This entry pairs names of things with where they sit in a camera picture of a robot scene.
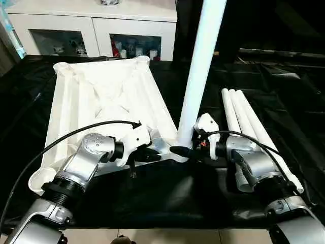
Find white plastic table leg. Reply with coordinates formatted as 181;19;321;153
220;88;255;193
236;89;305;196
176;0;229;153
229;88;259;140

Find white plastic table top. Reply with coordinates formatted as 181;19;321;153
28;55;190;197

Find black work surface mat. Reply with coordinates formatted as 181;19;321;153
0;52;325;229

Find dark grey tube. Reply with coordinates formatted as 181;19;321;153
238;48;325;58

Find black backdrop cloth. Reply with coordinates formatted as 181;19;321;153
174;0;325;62

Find white glass-door cabinet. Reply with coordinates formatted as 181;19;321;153
4;0;178;62

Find grey curtain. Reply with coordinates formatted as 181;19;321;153
0;25;18;77

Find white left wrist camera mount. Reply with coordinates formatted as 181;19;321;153
117;125;161;168

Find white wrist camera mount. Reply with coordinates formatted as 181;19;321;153
117;125;161;168
193;113;221;161

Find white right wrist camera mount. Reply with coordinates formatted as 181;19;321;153
193;113;221;161

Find black left wrist camera cable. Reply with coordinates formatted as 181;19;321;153
10;120;142;244

